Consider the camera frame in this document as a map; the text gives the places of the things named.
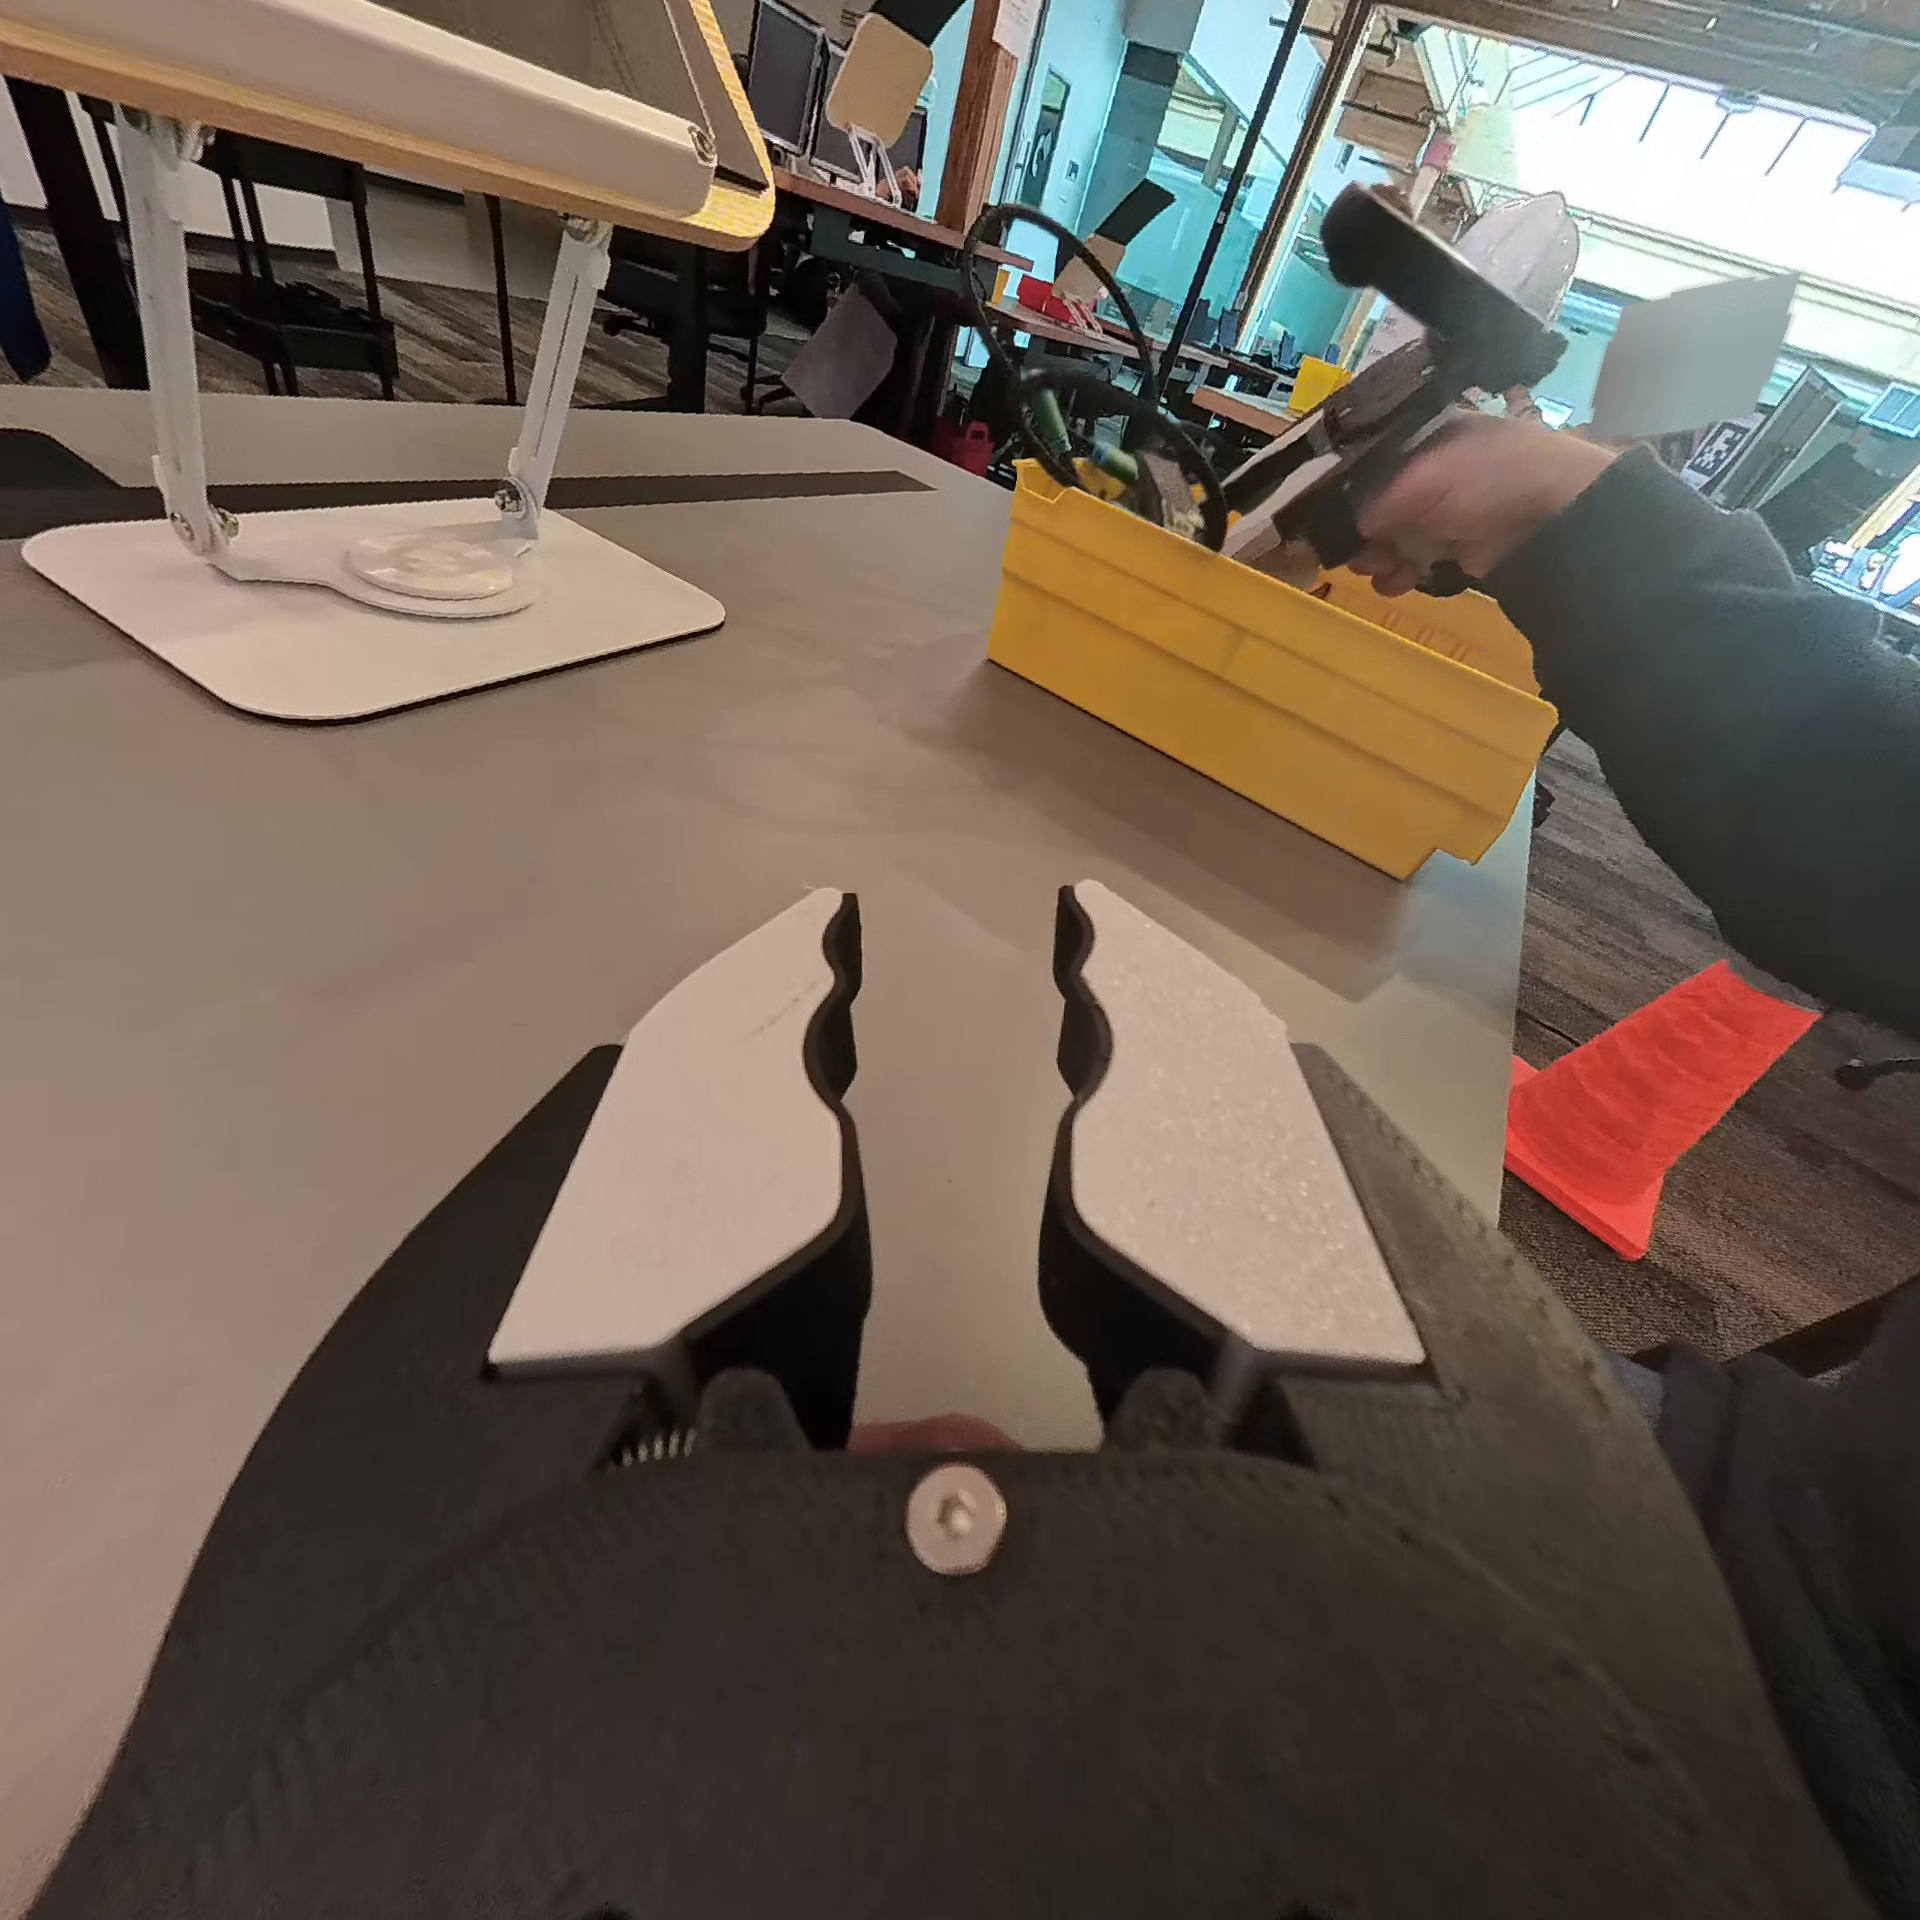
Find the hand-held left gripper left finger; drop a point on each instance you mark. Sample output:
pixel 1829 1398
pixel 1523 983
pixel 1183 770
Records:
pixel 690 1170

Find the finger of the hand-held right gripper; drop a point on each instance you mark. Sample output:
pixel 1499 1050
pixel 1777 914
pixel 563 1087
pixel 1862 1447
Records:
pixel 1285 472
pixel 1274 539

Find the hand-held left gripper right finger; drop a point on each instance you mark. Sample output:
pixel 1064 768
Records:
pixel 1228 1185

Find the yellow plastic bin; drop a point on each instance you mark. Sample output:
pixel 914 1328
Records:
pixel 1274 706

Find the person's right hand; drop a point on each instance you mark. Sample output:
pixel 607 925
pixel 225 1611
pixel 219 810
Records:
pixel 1499 495

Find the white hard hat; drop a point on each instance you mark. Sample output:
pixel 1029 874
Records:
pixel 1530 256

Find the black floor pole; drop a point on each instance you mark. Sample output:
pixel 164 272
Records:
pixel 1257 152

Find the orange traffic cone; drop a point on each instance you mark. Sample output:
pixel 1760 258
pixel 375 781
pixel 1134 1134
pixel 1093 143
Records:
pixel 1634 1112

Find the wooden pillar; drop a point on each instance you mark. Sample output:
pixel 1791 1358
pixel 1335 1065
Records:
pixel 982 104

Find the white monitor stand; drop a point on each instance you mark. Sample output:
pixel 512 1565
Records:
pixel 452 645

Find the computer monitor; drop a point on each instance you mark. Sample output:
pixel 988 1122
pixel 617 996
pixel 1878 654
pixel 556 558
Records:
pixel 786 65

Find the person's dark sweater torso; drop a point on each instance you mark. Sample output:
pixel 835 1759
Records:
pixel 1801 1574

